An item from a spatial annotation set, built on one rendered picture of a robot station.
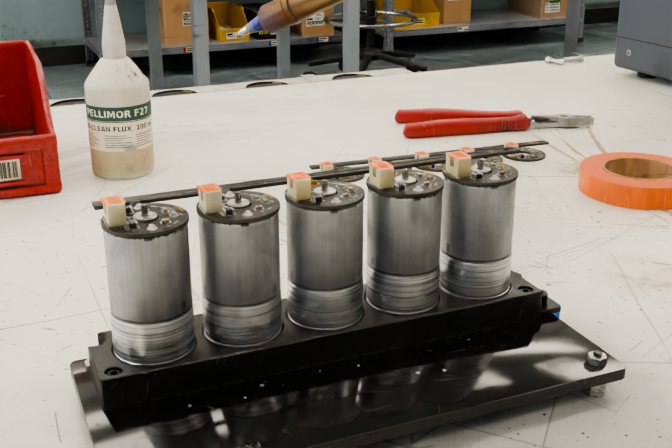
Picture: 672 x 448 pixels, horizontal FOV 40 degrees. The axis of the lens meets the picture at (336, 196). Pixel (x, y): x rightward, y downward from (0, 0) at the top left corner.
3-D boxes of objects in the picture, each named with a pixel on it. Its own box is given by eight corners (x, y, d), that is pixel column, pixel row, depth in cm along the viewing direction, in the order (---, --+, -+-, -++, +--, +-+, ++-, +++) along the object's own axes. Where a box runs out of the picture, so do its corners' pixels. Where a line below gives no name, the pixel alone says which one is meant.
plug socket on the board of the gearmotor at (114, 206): (136, 224, 26) (134, 202, 26) (105, 228, 26) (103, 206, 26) (130, 215, 27) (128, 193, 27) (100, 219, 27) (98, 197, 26)
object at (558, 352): (500, 304, 35) (502, 277, 35) (625, 398, 29) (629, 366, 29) (72, 391, 29) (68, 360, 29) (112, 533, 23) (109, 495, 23)
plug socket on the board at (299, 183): (319, 198, 28) (319, 177, 28) (293, 202, 28) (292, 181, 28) (309, 190, 29) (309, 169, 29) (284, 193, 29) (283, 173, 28)
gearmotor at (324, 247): (374, 345, 30) (377, 196, 28) (304, 360, 29) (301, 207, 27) (344, 313, 32) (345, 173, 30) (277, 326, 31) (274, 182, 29)
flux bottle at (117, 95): (86, 181, 49) (68, -10, 46) (97, 162, 52) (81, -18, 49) (151, 179, 49) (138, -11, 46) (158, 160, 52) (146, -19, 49)
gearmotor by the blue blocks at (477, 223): (521, 314, 32) (532, 173, 30) (459, 327, 31) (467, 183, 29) (484, 286, 34) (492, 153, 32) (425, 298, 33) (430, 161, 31)
